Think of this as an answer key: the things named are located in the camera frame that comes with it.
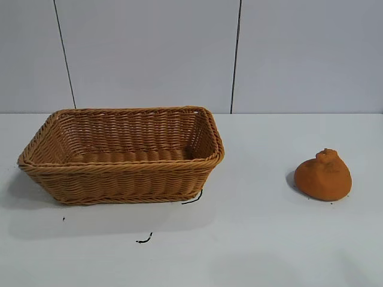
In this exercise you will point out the bumpy orange fruit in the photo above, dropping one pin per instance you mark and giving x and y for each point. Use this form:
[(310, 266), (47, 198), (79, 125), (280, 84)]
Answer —
[(321, 182)]

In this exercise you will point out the brown woven wicker basket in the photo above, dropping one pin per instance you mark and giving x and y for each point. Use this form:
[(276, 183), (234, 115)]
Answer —
[(119, 176)]

